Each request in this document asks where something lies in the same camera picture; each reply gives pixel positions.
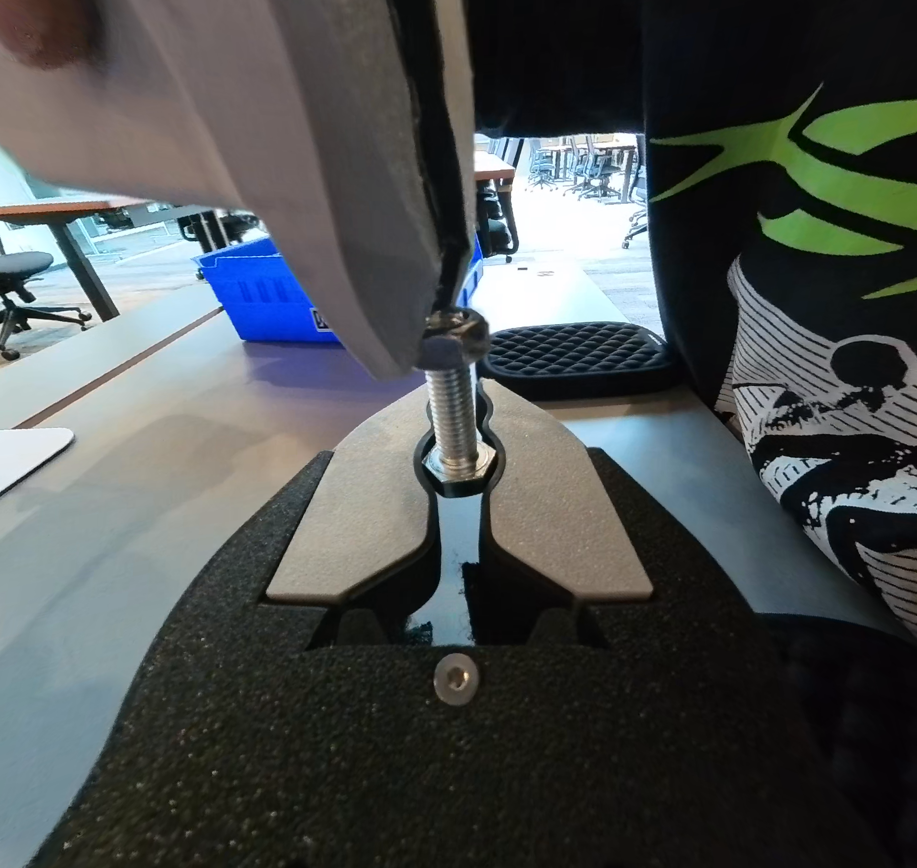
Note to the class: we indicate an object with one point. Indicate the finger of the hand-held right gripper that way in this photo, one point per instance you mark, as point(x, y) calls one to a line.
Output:
point(322, 130)
point(455, 59)

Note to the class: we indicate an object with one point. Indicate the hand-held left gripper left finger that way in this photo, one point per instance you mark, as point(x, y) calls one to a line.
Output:
point(358, 517)

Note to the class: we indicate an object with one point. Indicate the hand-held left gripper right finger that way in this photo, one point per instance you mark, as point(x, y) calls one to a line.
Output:
point(559, 517)

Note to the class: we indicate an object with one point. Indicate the steel hex bolt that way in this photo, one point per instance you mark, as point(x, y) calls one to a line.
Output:
point(451, 417)

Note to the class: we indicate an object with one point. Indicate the blue plastic bin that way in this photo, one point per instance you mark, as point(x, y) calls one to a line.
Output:
point(251, 295)

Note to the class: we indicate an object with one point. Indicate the steel hex nut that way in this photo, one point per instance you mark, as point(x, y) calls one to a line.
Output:
point(465, 331)

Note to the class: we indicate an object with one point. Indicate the person's right hand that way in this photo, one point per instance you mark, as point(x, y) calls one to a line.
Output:
point(43, 1)

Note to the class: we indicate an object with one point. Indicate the black wrist rest pad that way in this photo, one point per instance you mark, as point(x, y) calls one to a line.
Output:
point(573, 359)

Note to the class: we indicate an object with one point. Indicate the black office chair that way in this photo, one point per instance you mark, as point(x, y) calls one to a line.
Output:
point(25, 270)
point(498, 223)

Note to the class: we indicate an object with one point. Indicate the person's black printed shirt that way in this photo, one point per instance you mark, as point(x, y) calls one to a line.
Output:
point(716, 238)

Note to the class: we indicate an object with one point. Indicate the white document stand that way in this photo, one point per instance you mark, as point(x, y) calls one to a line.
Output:
point(28, 456)

